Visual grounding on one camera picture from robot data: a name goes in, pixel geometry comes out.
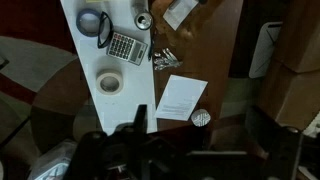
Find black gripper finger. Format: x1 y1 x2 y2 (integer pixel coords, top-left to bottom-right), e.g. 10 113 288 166
133 104 148 133

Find white card in bowl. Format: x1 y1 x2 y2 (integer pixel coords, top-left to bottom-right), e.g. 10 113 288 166
163 0 199 30

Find silver metal cup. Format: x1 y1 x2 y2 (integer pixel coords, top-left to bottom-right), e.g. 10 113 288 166
131 2 153 31

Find grey desk calculator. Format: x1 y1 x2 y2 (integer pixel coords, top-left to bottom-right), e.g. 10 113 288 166
106 32 148 66

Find black safety glasses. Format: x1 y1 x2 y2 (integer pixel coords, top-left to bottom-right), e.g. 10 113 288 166
97 12 114 49

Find beige masking tape roll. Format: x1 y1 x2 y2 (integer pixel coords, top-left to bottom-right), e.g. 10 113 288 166
96 69 124 96

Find white poster board sheet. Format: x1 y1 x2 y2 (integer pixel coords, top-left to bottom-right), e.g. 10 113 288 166
60 0 157 134

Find brown wooden coffee table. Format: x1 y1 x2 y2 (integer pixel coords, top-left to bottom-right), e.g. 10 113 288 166
154 0 244 121

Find black pen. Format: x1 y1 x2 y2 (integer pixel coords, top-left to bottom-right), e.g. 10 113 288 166
148 38 154 61

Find printed white paper sheet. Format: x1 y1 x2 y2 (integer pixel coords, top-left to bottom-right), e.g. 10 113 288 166
155 75 208 121

